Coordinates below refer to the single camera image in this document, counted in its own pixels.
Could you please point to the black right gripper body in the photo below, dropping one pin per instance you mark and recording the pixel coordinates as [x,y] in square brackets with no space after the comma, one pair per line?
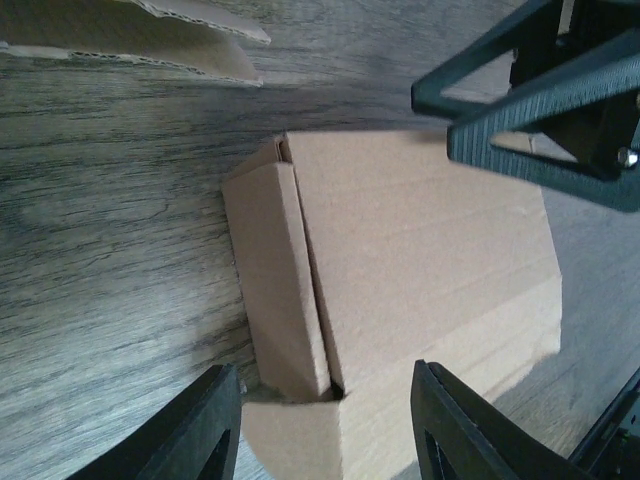
[602,132]

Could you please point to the stack of flat cardboard blanks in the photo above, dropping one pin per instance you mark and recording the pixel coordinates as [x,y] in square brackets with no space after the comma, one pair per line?
[197,37]

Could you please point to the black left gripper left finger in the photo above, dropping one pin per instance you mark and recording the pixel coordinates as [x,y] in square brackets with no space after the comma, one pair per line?
[194,436]

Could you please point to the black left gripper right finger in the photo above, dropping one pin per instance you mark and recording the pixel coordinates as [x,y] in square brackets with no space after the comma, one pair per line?
[459,435]

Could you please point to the brown cardboard box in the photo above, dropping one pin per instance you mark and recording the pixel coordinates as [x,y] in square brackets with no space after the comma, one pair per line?
[360,253]

